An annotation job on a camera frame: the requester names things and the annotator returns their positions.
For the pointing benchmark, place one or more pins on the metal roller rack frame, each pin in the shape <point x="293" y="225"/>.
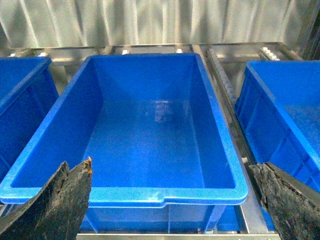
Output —
<point x="225" y="64"/>

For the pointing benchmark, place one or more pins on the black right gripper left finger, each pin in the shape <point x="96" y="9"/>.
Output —
<point x="57" y="211"/>

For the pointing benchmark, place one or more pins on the blue plastic bin right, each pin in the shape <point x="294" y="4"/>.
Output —
<point x="278" y="110"/>

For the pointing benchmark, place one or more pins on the blue plastic bin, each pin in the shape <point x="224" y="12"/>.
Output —
<point x="278" y="110"/>
<point x="162" y="156"/>
<point x="27" y="93"/>

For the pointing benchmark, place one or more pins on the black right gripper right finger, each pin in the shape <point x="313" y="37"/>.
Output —
<point x="293" y="206"/>

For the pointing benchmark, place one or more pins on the blue plastic bin left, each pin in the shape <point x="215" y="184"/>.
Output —
<point x="27" y="93"/>

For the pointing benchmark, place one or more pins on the blue plastic bin centre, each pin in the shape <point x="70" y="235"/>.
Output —
<point x="162" y="156"/>

